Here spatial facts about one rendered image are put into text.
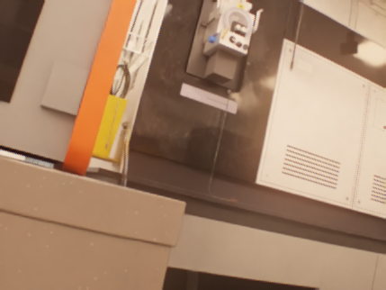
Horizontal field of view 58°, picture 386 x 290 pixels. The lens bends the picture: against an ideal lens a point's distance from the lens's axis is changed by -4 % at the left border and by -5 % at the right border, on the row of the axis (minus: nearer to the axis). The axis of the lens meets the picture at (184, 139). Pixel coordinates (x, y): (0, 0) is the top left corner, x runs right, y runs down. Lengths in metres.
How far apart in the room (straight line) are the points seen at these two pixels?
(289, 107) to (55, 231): 1.00
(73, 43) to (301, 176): 0.95
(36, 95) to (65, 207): 0.13
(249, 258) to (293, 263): 0.15
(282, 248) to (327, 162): 0.34
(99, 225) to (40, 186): 0.04
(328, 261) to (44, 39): 1.03
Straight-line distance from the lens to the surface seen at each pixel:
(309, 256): 1.13
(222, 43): 0.96
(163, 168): 0.98
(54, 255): 0.23
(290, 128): 1.15
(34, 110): 0.32
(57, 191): 0.22
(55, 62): 0.32
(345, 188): 1.30
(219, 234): 0.95
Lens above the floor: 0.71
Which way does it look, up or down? 9 degrees up
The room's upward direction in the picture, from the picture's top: 14 degrees clockwise
